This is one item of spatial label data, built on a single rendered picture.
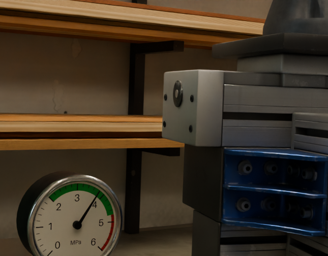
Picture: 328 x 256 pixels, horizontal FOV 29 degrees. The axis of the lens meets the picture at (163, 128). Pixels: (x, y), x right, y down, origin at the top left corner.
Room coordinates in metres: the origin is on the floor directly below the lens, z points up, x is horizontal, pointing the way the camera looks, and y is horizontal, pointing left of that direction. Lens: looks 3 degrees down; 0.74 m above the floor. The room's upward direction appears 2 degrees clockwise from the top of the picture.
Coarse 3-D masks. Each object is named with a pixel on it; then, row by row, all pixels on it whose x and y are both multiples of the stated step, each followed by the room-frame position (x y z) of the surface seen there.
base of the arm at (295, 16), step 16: (288, 0) 0.82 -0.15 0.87; (304, 0) 0.81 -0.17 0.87; (320, 0) 0.80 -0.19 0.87; (272, 16) 0.84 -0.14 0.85; (288, 16) 0.81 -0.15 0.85; (304, 16) 0.81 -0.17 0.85; (320, 16) 0.79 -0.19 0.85; (272, 32) 0.83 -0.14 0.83; (304, 32) 0.79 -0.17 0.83; (320, 32) 0.79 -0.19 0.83
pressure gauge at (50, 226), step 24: (48, 192) 0.38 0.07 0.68; (72, 192) 0.39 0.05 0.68; (96, 192) 0.40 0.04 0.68; (24, 216) 0.39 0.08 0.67; (48, 216) 0.38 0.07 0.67; (72, 216) 0.39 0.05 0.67; (96, 216) 0.40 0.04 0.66; (120, 216) 0.40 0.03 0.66; (24, 240) 0.39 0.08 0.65; (48, 240) 0.38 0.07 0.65; (72, 240) 0.39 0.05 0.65; (96, 240) 0.40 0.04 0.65
